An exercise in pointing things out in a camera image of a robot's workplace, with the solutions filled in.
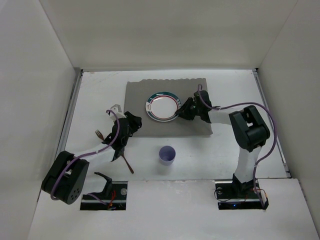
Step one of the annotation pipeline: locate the white plate with green rim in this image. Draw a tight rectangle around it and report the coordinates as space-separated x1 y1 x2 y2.
145 91 182 123

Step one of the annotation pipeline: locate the grey cloth napkin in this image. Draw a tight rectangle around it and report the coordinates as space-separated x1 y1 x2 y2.
124 78 213 138

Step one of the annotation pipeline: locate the purple plastic cup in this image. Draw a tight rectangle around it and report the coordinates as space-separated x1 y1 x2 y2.
158 145 176 166

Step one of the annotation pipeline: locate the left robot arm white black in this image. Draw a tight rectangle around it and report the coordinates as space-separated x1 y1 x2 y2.
41 110 142 205

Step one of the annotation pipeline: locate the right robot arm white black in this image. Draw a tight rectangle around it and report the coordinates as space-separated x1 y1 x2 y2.
175 90 270 198

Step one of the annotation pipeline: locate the brown wooden spoon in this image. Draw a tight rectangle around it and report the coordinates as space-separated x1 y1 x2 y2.
121 154 135 174

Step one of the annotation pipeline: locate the brown wooden fork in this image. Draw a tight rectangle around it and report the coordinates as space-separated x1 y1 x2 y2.
95 129 105 141

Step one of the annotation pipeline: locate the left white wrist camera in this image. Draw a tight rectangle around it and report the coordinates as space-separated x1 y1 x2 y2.
107 104 126 121

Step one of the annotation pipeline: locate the right aluminium table rail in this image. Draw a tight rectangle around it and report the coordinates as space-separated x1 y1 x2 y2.
251 67 292 179

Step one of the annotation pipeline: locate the aluminium table rail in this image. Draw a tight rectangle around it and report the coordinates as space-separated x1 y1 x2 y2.
251 67 292 179
48 67 83 170

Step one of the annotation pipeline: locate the left aluminium table rail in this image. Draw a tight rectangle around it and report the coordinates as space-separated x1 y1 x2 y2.
48 67 83 170

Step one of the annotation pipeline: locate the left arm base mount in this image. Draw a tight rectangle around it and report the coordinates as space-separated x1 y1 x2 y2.
80 172 128 211

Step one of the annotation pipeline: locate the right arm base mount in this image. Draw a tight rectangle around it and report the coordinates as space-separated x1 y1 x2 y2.
214 180 269 211

